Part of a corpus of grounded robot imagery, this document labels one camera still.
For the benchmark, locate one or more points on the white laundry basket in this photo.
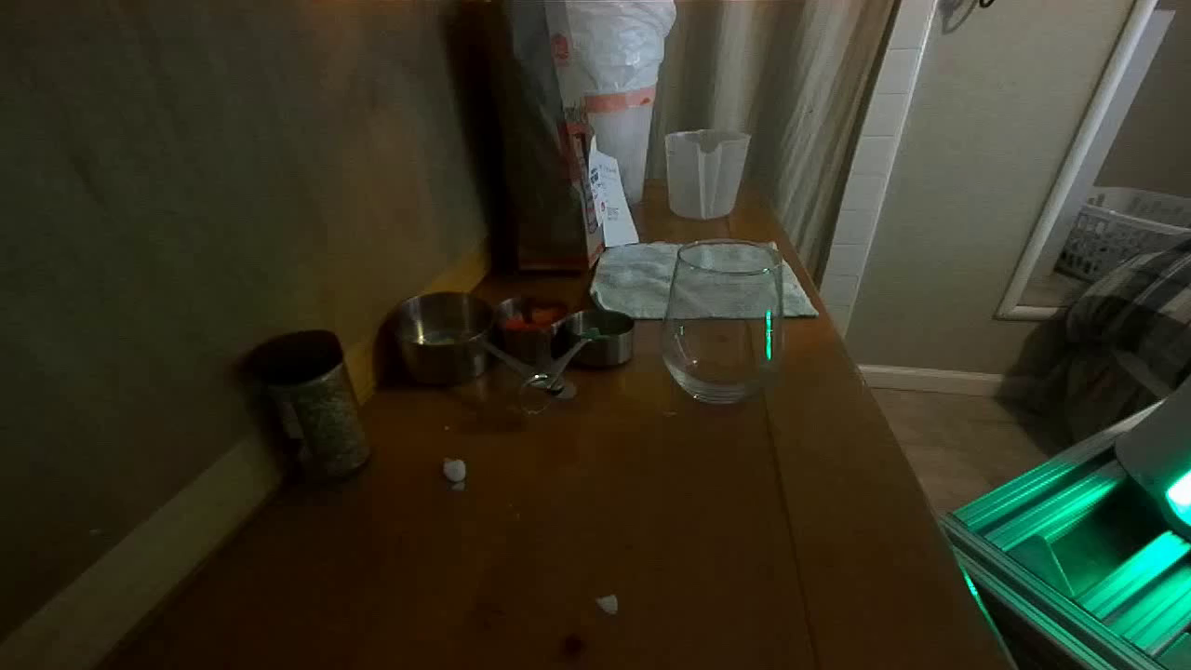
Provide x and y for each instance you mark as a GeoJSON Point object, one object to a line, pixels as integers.
{"type": "Point", "coordinates": [1112, 230]}

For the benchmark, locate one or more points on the measuring cup with red contents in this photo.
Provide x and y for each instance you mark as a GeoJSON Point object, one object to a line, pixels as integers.
{"type": "Point", "coordinates": [530, 321]}

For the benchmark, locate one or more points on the large metal measuring cup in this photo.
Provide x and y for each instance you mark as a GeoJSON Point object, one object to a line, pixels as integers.
{"type": "Point", "coordinates": [442, 334]}

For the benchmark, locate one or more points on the small metal measuring cup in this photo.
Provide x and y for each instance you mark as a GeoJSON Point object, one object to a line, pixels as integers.
{"type": "Point", "coordinates": [600, 337]}

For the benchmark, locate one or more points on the folded white cloth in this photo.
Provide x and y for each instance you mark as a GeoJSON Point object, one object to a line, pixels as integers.
{"type": "Point", "coordinates": [635, 282]}

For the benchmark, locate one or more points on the white plastic bag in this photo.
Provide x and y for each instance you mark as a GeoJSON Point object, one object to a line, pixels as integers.
{"type": "Point", "coordinates": [614, 68]}

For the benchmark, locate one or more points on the small white paper packet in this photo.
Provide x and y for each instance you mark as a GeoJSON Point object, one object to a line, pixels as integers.
{"type": "Point", "coordinates": [608, 199]}

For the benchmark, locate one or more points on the open metal tin can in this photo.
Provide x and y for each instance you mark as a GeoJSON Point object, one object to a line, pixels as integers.
{"type": "Point", "coordinates": [318, 413]}

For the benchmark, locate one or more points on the white door frame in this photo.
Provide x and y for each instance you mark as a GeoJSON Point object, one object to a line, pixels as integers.
{"type": "Point", "coordinates": [875, 154]}

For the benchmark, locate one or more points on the stemless clear glass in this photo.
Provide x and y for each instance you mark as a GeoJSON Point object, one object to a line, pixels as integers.
{"type": "Point", "coordinates": [721, 337]}

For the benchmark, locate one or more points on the plaid fabric bedding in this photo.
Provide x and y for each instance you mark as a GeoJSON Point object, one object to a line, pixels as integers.
{"type": "Point", "coordinates": [1119, 342]}

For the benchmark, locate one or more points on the translucent plastic measuring jug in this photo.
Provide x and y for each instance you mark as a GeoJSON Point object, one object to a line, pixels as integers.
{"type": "Point", "coordinates": [705, 178]}

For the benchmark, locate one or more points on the brown paper bag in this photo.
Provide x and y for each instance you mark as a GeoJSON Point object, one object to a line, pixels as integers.
{"type": "Point", "coordinates": [537, 163]}

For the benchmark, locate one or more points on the green lit aluminium frame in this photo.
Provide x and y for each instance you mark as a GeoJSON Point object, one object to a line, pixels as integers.
{"type": "Point", "coordinates": [1090, 553]}

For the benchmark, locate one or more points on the white crumb piece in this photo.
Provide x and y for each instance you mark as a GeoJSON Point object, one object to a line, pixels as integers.
{"type": "Point", "coordinates": [454, 471]}
{"type": "Point", "coordinates": [608, 606]}

